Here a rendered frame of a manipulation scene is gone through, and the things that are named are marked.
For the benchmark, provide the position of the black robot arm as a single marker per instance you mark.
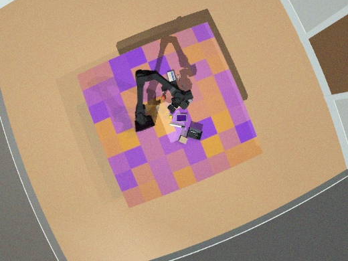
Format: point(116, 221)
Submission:
point(143, 76)

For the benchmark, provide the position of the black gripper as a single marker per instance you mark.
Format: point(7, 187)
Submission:
point(173, 107)

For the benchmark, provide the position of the tan rectangular block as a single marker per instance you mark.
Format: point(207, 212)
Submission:
point(183, 139)

